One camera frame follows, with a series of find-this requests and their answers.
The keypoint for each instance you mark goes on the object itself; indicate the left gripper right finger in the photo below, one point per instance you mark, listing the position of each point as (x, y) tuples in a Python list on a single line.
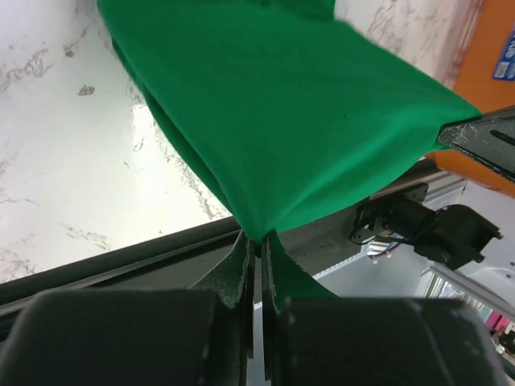
[(313, 337)]

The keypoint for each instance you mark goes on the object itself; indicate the green polo shirt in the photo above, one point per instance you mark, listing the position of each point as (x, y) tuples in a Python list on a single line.
[(285, 114)]

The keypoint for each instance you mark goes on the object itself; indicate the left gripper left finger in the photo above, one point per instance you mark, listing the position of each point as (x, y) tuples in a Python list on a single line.
[(196, 336)]

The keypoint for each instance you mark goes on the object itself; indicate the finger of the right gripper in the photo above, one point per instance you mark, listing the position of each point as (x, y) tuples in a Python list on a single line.
[(488, 139)]

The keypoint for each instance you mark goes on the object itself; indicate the orange plastic basket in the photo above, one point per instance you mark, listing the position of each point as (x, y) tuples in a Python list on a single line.
[(476, 42)]

